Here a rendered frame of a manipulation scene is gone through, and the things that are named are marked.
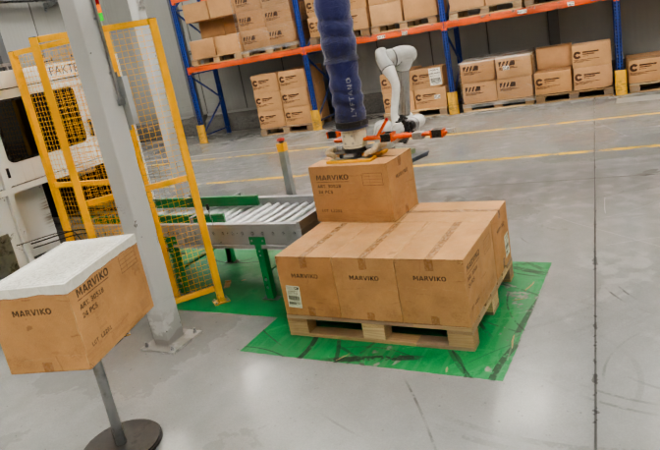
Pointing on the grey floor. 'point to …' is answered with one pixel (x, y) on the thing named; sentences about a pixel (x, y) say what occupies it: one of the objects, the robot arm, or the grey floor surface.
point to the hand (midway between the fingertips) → (399, 132)
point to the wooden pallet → (374, 331)
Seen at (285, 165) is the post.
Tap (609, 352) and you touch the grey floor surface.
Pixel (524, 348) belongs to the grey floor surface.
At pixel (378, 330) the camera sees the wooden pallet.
